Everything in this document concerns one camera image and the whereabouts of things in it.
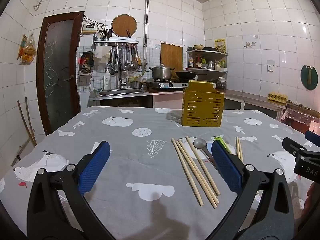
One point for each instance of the brown door with glass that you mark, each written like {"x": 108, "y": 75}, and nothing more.
{"x": 60, "y": 80}

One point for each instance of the metal wall pipe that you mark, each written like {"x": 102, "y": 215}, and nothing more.
{"x": 146, "y": 17}

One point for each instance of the steel faucet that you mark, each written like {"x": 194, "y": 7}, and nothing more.
{"x": 120, "y": 77}

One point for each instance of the steel wall rack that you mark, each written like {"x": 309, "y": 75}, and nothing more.
{"x": 115, "y": 41}

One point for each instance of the yellow perforated utensil holder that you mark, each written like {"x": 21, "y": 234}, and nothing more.
{"x": 202, "y": 105}

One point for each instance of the rectangular wooden cutting board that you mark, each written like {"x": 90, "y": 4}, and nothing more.
{"x": 171, "y": 56}

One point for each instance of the steel cooking pot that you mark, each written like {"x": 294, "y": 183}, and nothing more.
{"x": 161, "y": 73}

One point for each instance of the beige bowl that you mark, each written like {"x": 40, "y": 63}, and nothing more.
{"x": 199, "y": 47}

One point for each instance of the green round wall board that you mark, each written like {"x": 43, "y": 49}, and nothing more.
{"x": 309, "y": 77}

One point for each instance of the green and white plastic utensil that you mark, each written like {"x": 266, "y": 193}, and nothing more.
{"x": 222, "y": 140}

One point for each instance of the row of hanging ladles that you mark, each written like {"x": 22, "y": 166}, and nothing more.
{"x": 125, "y": 60}

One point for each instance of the wooden sticks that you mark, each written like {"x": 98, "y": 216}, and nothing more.
{"x": 26, "y": 120}

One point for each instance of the red and black hanging cloths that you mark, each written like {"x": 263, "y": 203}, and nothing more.
{"x": 86, "y": 60}

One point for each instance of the white wall socket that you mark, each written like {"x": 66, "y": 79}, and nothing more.
{"x": 270, "y": 65}

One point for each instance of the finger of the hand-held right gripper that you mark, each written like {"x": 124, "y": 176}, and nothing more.
{"x": 313, "y": 137}
{"x": 291, "y": 145}

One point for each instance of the brown kitchen counter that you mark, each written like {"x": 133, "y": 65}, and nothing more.
{"x": 250, "y": 97}

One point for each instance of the round wooden cutting board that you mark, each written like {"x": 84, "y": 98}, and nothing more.
{"x": 123, "y": 25}

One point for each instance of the steel gas stove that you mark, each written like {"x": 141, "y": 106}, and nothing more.
{"x": 165, "y": 84}

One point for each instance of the white electrical box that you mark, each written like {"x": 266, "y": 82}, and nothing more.
{"x": 89, "y": 28}

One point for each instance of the black wok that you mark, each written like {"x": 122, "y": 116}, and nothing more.
{"x": 186, "y": 74}

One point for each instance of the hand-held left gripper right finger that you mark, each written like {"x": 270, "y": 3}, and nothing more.
{"x": 226, "y": 167}

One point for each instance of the knife holder with knives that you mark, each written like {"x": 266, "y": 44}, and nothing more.
{"x": 106, "y": 35}

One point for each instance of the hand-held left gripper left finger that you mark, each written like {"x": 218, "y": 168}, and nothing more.
{"x": 95, "y": 167}

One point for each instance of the small steel pot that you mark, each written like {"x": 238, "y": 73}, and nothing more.
{"x": 136, "y": 85}

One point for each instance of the yellow egg tray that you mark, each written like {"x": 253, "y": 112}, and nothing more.
{"x": 277, "y": 97}

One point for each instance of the brown wooden tray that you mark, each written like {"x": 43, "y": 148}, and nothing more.
{"x": 300, "y": 106}

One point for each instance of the row of condiment bottles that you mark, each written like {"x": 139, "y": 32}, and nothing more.
{"x": 198, "y": 62}

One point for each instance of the black pan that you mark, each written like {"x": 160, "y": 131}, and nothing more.
{"x": 210, "y": 49}

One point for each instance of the steel corner shelf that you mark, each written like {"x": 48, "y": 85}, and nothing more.
{"x": 207, "y": 70}

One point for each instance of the white hanging cloth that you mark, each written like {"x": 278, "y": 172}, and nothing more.
{"x": 102, "y": 55}

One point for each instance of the metal spoon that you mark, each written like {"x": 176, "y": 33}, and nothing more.
{"x": 200, "y": 143}

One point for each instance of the white dish soap bottle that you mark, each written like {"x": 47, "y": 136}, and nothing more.
{"x": 106, "y": 81}

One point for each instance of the group of jars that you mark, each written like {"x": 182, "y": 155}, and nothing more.
{"x": 221, "y": 83}

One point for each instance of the steel sink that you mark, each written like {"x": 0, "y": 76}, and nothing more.
{"x": 120, "y": 92}

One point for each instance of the grey printed tablecloth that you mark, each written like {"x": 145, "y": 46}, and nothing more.
{"x": 140, "y": 165}

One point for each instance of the yellow hanging plastic bag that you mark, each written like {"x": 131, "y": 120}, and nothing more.
{"x": 28, "y": 51}

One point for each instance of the yellow wall poster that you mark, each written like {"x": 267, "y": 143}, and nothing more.
{"x": 220, "y": 45}

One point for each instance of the pink lace cloth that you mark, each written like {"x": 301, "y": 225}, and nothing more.
{"x": 300, "y": 116}

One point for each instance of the white kitchen cabinet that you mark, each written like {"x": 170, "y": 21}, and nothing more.
{"x": 250, "y": 107}

